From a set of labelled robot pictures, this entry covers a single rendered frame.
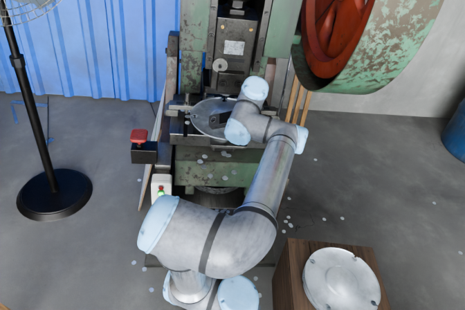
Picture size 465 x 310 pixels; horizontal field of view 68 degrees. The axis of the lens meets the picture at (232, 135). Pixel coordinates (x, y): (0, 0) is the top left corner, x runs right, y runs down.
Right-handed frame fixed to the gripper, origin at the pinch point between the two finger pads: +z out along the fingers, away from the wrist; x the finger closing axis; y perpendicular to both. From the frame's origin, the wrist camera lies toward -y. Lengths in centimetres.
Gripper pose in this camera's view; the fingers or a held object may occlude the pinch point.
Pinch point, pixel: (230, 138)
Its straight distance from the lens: 127.5
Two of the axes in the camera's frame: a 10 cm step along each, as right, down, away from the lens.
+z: -1.6, 4.4, 8.8
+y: 9.9, 0.3, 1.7
